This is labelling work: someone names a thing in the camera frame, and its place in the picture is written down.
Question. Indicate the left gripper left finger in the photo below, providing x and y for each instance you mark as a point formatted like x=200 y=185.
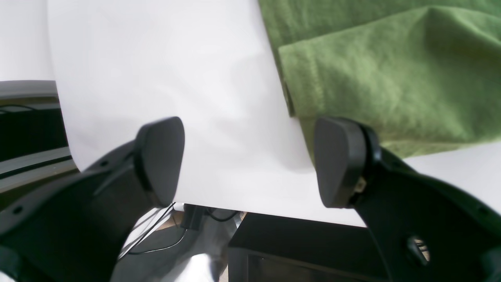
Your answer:
x=73 y=229

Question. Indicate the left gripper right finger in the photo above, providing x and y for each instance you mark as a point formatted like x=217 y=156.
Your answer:
x=426 y=230

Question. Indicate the olive green t-shirt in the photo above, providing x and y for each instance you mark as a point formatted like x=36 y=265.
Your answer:
x=424 y=74

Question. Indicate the black equipment box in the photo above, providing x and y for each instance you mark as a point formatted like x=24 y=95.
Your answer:
x=33 y=143

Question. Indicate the black aluminium-edged case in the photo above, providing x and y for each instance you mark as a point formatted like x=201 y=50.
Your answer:
x=269 y=248

